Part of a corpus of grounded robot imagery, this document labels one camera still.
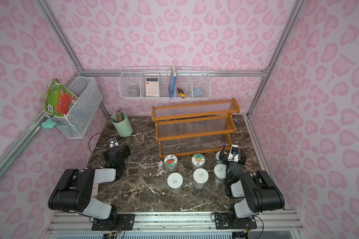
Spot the sunflower lid seed jar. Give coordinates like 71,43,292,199
191,153,205,170

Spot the tomato lid seed jar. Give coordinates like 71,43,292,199
164,154,178,173

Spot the green label white-lid jar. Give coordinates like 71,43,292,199
167,172,183,193

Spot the green leaf lid seed jar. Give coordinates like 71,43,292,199
215,151,225,160

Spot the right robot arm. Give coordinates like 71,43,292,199
213,145,285,227

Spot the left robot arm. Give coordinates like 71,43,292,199
48,145,131,223

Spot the orange wooden three-tier shelf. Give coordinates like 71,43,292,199
152,99,240,158

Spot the mint green pencil cup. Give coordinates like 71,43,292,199
111,112,133,137

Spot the pink calculator on table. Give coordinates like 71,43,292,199
91,184,99,198

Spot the coloured pencils bundle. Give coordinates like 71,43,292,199
115,109,123,122

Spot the white mesh side basket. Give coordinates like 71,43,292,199
50,76,103,139

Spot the clear glass bowl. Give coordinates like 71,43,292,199
127,86,141,97

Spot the light blue cup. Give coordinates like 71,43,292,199
192,87,203,98

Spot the mint green star toy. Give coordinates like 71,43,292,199
41,117,57,129

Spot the yellow black tool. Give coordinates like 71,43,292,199
177,88,186,99

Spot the green red snack bag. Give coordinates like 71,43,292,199
44,79,78,117

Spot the white pink calculator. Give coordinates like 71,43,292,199
145,77,160,97

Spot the blue book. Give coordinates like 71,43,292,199
168,66,177,99

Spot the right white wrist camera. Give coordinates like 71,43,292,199
227,144,239,162

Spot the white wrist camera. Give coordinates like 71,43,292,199
227,144,239,162
109,137,119,148

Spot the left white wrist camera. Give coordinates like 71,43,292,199
109,137,119,148

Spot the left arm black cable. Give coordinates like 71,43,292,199
88,132,108,168

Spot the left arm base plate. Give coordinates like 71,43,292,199
91,214,136,232

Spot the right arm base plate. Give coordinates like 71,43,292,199
211,212,257,231

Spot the white wire wall basket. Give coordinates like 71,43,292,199
119,66,211,100

